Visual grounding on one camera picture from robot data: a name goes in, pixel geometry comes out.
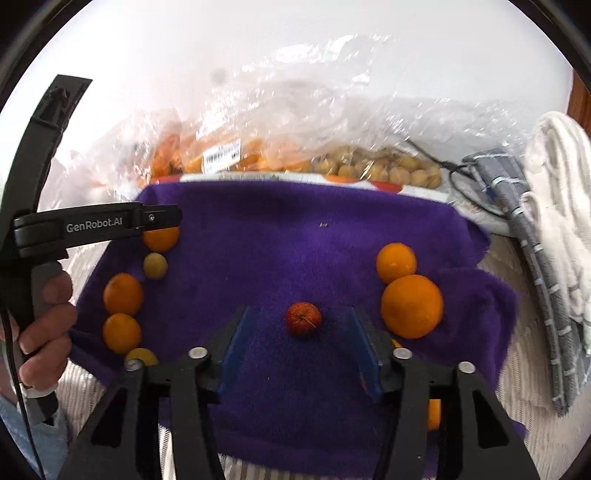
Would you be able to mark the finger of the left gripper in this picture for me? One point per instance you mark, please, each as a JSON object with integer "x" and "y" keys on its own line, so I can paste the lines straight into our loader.
{"x": 156, "y": 216}

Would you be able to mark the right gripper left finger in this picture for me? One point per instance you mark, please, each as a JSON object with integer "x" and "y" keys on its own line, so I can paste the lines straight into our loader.
{"x": 120, "y": 438}

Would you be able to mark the small orange kumquat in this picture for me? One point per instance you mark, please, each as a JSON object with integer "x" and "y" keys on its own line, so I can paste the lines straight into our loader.
{"x": 162, "y": 240}

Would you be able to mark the green kiwi fruit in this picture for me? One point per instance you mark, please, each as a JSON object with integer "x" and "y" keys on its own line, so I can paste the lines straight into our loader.
{"x": 155, "y": 266}
{"x": 147, "y": 357}

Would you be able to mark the small oval orange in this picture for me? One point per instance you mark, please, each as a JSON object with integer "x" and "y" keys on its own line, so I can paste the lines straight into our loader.
{"x": 434, "y": 415}

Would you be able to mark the large orange with stem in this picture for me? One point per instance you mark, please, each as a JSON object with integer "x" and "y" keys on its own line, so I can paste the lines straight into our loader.
{"x": 412, "y": 306}

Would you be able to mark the rough mandarin orange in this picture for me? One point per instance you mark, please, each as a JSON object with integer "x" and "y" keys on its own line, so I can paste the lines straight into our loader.
{"x": 123, "y": 294}

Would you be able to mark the small red fruit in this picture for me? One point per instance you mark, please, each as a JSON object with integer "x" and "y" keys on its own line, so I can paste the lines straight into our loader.
{"x": 303, "y": 319}

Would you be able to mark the smooth round orange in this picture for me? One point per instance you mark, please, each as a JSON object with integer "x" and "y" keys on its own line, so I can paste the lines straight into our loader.
{"x": 121, "y": 333}

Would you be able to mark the small mandarin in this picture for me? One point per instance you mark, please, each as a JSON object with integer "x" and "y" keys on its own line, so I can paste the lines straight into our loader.
{"x": 394, "y": 261}

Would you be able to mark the person's left hand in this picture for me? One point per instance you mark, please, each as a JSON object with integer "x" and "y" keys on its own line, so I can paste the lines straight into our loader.
{"x": 47, "y": 338}

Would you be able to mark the grey checked cloth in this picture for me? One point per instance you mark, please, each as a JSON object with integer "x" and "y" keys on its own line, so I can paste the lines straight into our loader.
{"x": 504, "y": 181}

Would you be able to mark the clear plastic fruit bags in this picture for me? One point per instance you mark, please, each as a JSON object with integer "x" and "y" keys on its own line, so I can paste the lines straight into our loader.
{"x": 331, "y": 110}

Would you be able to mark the white striped towel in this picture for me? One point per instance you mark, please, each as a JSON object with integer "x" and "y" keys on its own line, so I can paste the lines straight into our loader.
{"x": 557, "y": 168}

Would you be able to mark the brown wooden door frame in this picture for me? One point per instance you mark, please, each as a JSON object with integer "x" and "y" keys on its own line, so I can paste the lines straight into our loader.
{"x": 579, "y": 107}

